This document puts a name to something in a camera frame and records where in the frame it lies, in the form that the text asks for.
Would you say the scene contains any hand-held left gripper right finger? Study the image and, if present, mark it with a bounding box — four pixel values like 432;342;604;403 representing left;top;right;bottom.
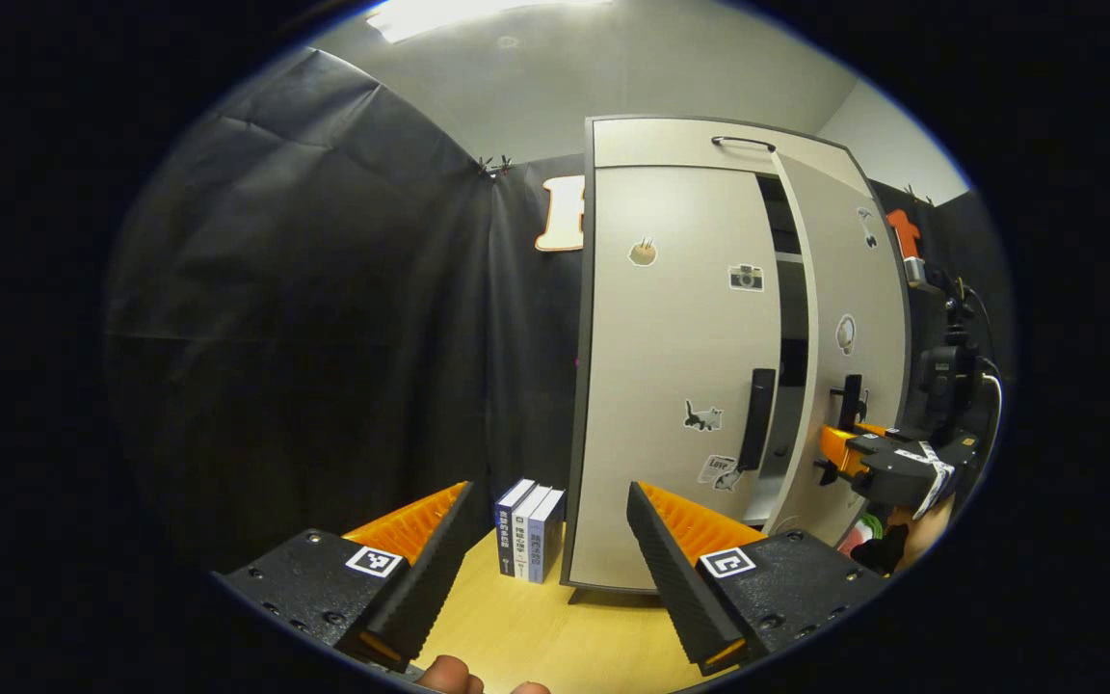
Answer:
625;482;893;676

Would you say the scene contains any white spine book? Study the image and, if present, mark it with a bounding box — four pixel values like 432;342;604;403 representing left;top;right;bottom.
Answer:
513;485;554;581

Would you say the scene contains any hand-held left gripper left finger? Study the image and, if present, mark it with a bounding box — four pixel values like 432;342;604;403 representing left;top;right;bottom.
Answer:
213;482;481;676

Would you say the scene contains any cabinet door with headphone sticker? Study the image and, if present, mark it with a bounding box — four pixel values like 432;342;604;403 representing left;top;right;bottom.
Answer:
769;149;911;548

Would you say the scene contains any cabinet door with camera sticker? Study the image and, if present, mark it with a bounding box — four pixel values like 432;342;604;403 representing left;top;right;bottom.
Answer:
569;164;785;591

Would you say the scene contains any beige double-door shoe cabinet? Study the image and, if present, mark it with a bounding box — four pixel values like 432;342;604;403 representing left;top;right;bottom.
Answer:
560;115;912;594

